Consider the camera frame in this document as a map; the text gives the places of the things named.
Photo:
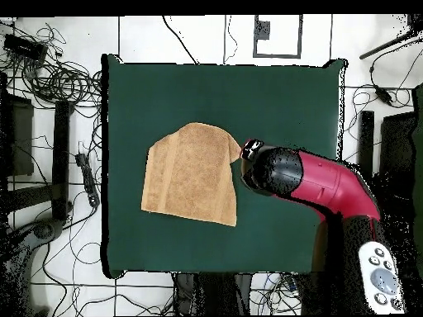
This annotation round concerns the dark green table cloth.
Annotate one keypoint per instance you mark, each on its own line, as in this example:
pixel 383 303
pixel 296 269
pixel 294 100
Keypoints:
pixel 264 99

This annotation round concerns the dark grey square tag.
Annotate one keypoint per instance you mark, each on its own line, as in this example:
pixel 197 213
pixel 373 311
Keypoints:
pixel 262 30

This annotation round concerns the grey pedestal leg round foot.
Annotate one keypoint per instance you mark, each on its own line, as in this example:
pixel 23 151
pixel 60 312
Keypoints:
pixel 43 230

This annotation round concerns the black power strip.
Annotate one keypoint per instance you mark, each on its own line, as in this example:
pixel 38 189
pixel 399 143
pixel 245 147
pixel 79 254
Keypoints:
pixel 88 180

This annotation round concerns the black tripod rod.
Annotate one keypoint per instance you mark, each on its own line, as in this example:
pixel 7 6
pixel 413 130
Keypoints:
pixel 380 49

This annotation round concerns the grey square frame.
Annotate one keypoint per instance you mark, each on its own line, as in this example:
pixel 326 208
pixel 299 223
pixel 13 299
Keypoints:
pixel 277 55

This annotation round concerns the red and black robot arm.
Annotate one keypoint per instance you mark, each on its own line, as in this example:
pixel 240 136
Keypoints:
pixel 324 181

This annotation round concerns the tan terry cloth towel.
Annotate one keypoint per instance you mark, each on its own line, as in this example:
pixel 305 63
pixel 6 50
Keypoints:
pixel 191 175

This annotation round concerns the black electronics box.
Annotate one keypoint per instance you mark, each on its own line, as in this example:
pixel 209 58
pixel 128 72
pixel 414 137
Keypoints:
pixel 24 49

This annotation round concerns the black metal stand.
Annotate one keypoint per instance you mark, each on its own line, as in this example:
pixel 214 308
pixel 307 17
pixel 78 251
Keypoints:
pixel 61 148
pixel 396 138

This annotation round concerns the black power adapter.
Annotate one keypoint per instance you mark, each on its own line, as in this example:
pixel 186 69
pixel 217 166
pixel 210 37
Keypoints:
pixel 383 94

